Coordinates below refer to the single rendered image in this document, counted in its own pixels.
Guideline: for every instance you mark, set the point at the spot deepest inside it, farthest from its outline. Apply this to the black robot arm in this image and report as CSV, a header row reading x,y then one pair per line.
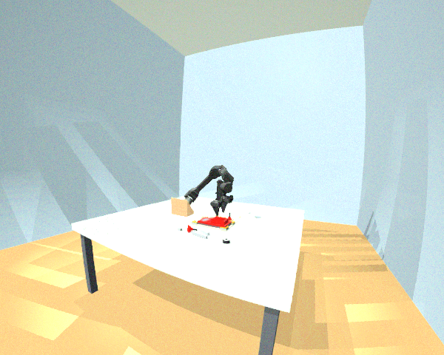
x,y
223,186

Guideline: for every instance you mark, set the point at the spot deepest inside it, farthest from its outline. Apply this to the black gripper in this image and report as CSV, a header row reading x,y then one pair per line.
x,y
216,204

